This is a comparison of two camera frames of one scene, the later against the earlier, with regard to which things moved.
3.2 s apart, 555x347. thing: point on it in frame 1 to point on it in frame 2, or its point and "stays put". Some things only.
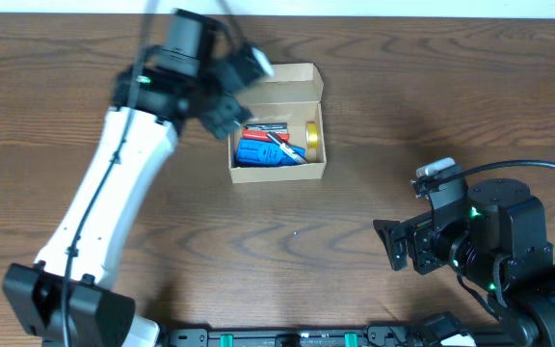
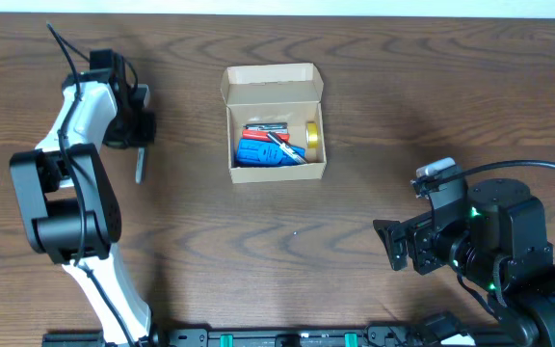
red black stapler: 259,131 stays put
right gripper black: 412,242 stays put
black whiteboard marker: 286,147 stays put
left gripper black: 226,112 to 142,128
